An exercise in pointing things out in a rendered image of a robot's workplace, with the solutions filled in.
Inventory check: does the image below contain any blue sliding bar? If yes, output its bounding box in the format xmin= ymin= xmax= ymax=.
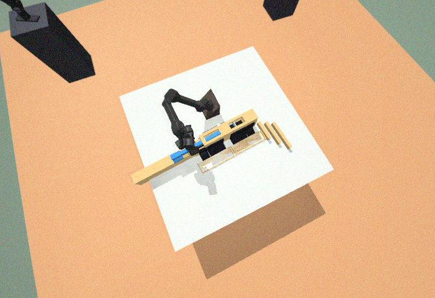
xmin=170 ymin=141 xmax=203 ymax=164

